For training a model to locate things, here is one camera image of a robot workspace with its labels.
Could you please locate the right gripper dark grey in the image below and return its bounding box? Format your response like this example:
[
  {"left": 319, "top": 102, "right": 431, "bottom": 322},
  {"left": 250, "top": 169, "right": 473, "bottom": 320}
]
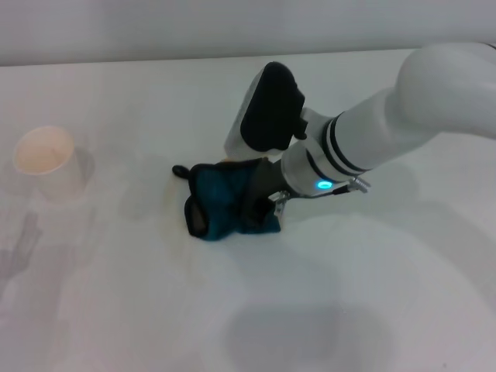
[{"left": 243, "top": 161, "right": 290, "bottom": 233}]

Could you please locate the blue rag with black trim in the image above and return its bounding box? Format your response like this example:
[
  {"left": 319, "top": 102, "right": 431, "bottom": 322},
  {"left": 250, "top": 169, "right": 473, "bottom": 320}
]
[{"left": 171, "top": 157, "right": 282, "bottom": 243}]

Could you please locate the white paper cup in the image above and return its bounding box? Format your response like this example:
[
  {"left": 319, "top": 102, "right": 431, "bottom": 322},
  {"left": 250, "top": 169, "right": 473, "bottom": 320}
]
[{"left": 12, "top": 125, "right": 88, "bottom": 203}]

